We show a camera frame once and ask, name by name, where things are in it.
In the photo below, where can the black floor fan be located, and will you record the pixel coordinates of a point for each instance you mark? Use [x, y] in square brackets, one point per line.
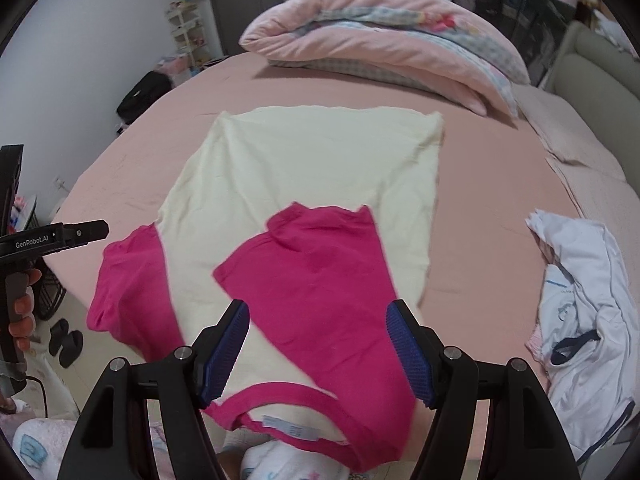
[47, 290]

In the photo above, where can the white printed pajamas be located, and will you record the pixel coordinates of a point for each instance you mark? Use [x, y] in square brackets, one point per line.
[45, 442]

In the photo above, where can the white garment with navy trim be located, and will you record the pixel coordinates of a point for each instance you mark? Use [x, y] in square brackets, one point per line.
[590, 320]

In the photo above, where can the folded pink quilt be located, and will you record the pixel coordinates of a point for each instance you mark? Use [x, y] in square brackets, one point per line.
[400, 45]

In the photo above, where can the black slipper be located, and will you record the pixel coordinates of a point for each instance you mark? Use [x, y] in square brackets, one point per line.
[59, 332]
[72, 350]

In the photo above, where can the cream and pink shirt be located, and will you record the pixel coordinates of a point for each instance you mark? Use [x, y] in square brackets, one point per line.
[300, 170]

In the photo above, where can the grey padded headboard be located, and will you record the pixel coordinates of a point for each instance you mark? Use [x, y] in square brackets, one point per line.
[600, 80]

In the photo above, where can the black glass cabinet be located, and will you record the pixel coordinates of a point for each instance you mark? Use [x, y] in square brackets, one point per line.
[500, 5]

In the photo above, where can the person's left hand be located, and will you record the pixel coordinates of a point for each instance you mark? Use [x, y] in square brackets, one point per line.
[22, 310]

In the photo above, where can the black bag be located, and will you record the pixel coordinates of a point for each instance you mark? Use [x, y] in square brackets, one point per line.
[142, 97]

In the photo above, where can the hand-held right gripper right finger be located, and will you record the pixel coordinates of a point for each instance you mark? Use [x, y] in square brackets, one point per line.
[407, 350]

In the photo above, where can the white shelf rack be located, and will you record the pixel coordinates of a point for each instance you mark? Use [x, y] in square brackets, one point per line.
[187, 35]

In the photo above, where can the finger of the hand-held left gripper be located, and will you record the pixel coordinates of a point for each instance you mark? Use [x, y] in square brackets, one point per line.
[87, 232]

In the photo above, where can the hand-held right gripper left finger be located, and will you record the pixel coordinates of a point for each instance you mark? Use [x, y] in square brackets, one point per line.
[227, 350]

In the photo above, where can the grey door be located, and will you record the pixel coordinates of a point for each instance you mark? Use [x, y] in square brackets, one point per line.
[240, 5]

